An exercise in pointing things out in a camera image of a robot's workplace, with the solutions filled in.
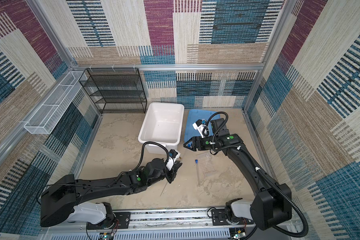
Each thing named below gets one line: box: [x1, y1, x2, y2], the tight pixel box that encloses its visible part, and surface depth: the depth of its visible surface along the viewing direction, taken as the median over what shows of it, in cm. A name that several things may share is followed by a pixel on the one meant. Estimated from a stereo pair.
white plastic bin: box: [138, 102, 185, 155], surface depth 105 cm
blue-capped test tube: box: [195, 159, 200, 187], surface depth 90 cm
